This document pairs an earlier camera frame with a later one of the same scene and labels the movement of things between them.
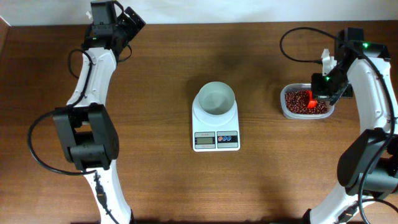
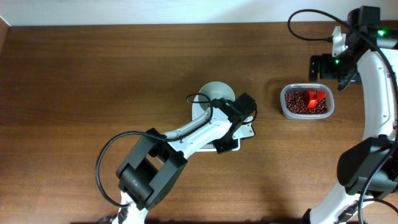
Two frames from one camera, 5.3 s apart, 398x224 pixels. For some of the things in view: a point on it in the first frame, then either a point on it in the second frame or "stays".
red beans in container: (296, 103) stays
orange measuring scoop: (313, 103) stays
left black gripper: (130, 20) -> (226, 145)
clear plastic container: (293, 100) stays
